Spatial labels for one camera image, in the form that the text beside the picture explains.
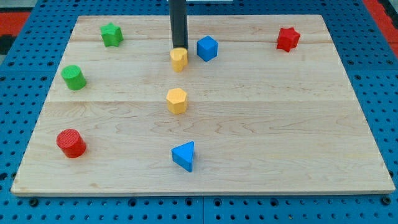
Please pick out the blue cube block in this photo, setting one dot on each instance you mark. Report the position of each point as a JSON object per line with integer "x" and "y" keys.
{"x": 207, "y": 48}

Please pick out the yellow heart block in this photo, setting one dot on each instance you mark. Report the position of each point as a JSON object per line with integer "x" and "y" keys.
{"x": 179, "y": 58}

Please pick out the green cylinder block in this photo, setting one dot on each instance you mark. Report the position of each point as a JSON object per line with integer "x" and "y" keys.
{"x": 73, "y": 77}

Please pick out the yellow hexagon block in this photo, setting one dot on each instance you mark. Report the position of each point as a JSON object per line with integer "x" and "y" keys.
{"x": 177, "y": 100}

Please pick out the blue triangle block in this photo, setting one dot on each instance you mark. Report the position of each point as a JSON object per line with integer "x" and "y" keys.
{"x": 183, "y": 155}

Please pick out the light wooden board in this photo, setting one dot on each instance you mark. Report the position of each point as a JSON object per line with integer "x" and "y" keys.
{"x": 264, "y": 121}

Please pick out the red cylinder block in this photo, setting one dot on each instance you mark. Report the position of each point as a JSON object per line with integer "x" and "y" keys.
{"x": 71, "y": 143}

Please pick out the red star block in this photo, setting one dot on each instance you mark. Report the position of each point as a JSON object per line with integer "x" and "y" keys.
{"x": 288, "y": 39}

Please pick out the green star block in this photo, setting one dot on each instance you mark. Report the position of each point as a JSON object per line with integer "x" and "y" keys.
{"x": 111, "y": 35}

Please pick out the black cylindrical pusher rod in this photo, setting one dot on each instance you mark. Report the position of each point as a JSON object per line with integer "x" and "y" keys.
{"x": 178, "y": 23}

